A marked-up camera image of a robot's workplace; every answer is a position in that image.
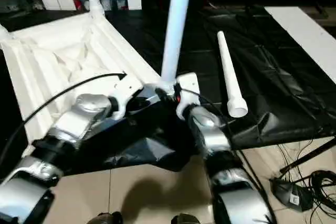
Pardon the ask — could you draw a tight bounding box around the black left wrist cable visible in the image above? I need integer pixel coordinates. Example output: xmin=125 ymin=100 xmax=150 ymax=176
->
xmin=0 ymin=73 xmax=127 ymax=167

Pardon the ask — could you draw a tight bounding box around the black mat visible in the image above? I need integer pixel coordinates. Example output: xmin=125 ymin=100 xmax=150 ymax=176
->
xmin=0 ymin=6 xmax=336 ymax=174

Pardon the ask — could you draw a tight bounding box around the black cable bundle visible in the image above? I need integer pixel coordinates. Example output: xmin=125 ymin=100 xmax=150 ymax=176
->
xmin=309 ymin=170 xmax=336 ymax=224

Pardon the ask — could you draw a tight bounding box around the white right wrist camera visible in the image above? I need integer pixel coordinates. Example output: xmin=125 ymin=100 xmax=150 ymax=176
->
xmin=175 ymin=72 xmax=202 ymax=120

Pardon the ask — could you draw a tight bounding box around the white flat board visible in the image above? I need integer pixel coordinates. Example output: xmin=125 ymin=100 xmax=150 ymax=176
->
xmin=264 ymin=6 xmax=336 ymax=80

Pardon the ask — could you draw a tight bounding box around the black box with label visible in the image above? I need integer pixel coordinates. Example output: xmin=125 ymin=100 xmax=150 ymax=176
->
xmin=270 ymin=176 xmax=314 ymax=212

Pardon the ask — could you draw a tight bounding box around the white plastic table top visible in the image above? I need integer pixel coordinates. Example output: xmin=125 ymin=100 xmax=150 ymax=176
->
xmin=0 ymin=15 xmax=169 ymax=159

